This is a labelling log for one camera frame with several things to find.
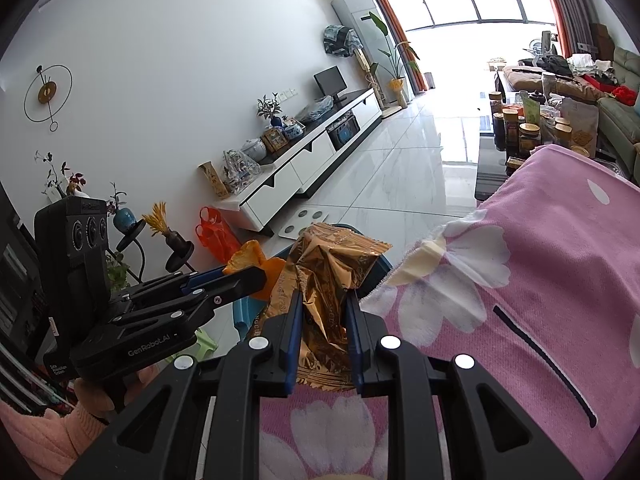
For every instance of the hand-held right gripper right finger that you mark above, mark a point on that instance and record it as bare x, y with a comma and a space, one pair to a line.
356, 360

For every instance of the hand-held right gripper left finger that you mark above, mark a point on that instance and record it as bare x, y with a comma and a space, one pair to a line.
294, 355

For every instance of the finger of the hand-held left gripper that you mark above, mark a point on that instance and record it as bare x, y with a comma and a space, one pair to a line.
235, 285
200, 280

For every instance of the orange peel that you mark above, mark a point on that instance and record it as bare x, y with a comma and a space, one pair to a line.
247, 256

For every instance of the gold foil wrapper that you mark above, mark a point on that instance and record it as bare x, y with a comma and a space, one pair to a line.
325, 270

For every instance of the person's left forearm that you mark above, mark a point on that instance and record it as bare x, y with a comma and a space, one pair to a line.
40, 440

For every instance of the person's left hand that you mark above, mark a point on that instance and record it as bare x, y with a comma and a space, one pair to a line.
92, 397

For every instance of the black plant stand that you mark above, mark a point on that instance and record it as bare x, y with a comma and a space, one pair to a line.
175, 260

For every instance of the green potted plant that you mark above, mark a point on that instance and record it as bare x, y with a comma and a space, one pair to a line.
117, 272

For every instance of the orange plastic bag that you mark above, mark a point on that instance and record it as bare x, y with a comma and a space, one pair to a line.
215, 240

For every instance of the teal vase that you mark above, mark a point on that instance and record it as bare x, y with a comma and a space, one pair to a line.
122, 219

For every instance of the yellow wheat bundle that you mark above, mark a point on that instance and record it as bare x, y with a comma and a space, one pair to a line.
160, 222

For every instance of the red leaf flower decoration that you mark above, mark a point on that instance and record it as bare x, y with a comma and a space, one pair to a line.
70, 180

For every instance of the white spotted board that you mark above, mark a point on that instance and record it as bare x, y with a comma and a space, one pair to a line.
302, 222

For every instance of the patterned tan box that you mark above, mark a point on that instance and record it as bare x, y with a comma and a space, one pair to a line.
215, 180

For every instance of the clear toy packet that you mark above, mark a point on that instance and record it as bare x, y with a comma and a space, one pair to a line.
241, 170

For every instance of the framed picture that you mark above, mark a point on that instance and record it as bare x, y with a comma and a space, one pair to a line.
275, 141

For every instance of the white black TV cabinet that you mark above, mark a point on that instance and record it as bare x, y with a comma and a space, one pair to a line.
310, 155

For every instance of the blue white porcelain jar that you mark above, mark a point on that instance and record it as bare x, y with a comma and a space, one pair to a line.
293, 131

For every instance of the blue vase with flowers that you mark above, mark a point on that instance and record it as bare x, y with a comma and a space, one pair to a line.
270, 107

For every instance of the pink floral tablecloth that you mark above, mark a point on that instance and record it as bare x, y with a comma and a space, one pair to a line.
525, 285

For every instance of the clear plastic bag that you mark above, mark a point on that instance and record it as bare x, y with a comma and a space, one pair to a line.
317, 109

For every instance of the black monitor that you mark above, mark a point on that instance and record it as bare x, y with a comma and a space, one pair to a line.
330, 81

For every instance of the black coffee table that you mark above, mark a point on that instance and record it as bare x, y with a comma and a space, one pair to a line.
487, 170

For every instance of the blue patterned cloth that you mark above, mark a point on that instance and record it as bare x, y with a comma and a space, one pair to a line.
340, 40

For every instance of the tall leafy plant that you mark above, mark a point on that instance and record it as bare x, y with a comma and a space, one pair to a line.
395, 60

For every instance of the cluster of lidded jars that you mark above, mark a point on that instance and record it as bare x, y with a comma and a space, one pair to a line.
530, 135

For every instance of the white standing air conditioner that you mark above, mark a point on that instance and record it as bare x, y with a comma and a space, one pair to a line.
360, 15

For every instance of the brown paper bag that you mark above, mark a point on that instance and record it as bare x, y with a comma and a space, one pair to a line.
580, 130

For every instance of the grey orange curtain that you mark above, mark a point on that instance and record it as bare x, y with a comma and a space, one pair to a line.
395, 5
565, 10

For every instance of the brown ottoman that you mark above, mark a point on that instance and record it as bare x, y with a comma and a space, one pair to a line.
525, 80

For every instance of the black bag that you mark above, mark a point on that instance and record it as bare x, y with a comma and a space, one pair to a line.
556, 66

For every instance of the pile of light clothes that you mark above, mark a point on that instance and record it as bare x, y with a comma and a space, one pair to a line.
592, 66

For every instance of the red cloth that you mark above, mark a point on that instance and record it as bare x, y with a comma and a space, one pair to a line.
625, 95

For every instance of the brown box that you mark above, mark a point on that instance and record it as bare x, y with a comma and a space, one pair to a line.
601, 40

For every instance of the round black wall clock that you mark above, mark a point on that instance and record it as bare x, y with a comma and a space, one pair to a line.
47, 91

